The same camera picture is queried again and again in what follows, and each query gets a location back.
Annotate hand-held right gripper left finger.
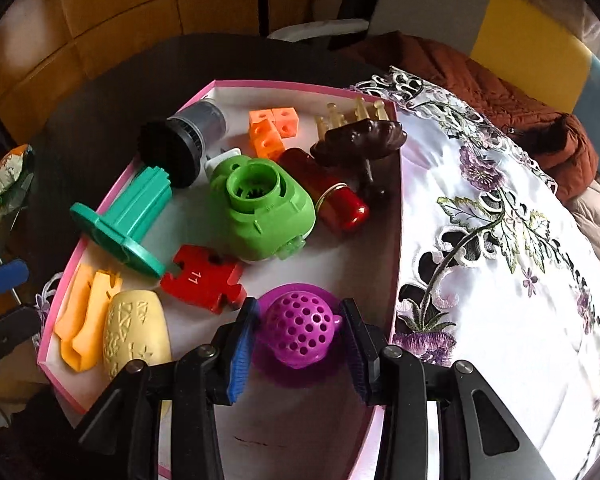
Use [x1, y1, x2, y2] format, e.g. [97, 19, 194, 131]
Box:
[77, 296, 261, 480]

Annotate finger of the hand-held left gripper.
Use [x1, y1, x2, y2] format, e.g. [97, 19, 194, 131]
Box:
[0, 305, 43, 356]
[0, 259, 31, 303]

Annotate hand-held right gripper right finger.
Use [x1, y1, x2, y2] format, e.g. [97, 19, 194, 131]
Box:
[340, 297, 556, 480]

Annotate purple perforated ball strainer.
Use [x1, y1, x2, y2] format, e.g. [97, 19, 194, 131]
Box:
[254, 282, 346, 381]

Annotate yellow-orange plastic clip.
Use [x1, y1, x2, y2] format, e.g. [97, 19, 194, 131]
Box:
[55, 262, 123, 373]

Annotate red puzzle piece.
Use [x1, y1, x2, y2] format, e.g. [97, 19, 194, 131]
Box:
[160, 244, 248, 316]

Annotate cream embossed oval piece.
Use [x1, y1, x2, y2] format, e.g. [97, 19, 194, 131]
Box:
[102, 290, 173, 381]

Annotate green white plastic toy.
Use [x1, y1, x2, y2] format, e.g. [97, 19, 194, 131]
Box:
[203, 147, 316, 262]

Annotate pink-rimmed white cardboard box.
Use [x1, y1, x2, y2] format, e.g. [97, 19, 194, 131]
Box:
[36, 79, 406, 480]

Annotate red metallic cylinder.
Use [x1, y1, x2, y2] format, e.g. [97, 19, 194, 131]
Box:
[279, 147, 371, 233]

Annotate teal plastic spool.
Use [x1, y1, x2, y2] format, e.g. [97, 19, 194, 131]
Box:
[70, 166, 173, 278]

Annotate orange plastic blocks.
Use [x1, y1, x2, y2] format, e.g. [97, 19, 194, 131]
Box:
[247, 106, 298, 161]

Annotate dark brown carved ornament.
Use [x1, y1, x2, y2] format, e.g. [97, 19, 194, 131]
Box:
[310, 119, 408, 201]

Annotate grey black plastic spool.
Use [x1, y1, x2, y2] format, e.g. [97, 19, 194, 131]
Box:
[137, 100, 228, 190]

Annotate gold plastic comb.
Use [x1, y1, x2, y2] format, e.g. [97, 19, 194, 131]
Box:
[315, 97, 388, 138]

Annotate orange white snack packet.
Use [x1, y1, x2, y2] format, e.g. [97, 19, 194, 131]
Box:
[0, 144, 35, 201]

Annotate white floral embroidered tablecloth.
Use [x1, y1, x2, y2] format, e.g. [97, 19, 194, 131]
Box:
[32, 66, 600, 480]

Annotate wooden wardrobe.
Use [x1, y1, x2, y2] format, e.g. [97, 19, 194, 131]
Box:
[0, 0, 326, 126]

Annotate rust brown blanket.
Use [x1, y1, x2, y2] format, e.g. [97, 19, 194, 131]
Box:
[340, 31, 600, 201]

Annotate white cloth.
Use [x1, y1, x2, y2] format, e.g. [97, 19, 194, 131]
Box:
[267, 18, 368, 43]

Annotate grey yellow blue headboard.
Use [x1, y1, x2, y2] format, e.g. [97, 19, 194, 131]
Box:
[367, 0, 600, 116]

